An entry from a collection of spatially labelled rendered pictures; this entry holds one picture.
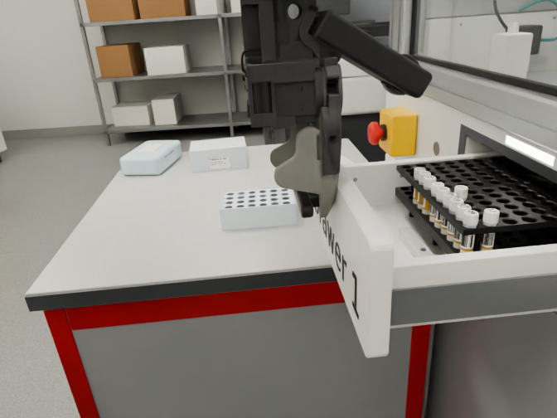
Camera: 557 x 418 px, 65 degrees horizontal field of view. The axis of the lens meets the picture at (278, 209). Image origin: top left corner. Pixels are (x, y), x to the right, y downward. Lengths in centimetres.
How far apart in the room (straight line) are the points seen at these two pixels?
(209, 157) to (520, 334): 70
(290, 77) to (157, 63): 394
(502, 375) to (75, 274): 58
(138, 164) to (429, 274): 78
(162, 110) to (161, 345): 382
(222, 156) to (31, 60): 436
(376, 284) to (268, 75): 19
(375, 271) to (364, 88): 98
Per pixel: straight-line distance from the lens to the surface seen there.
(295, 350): 71
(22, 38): 525
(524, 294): 42
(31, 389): 176
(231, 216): 71
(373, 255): 32
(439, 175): 53
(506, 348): 61
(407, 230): 51
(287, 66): 38
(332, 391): 78
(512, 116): 54
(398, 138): 78
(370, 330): 36
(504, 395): 65
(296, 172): 41
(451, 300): 39
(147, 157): 102
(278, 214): 71
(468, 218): 41
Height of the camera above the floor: 108
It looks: 24 degrees down
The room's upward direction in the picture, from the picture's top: 4 degrees counter-clockwise
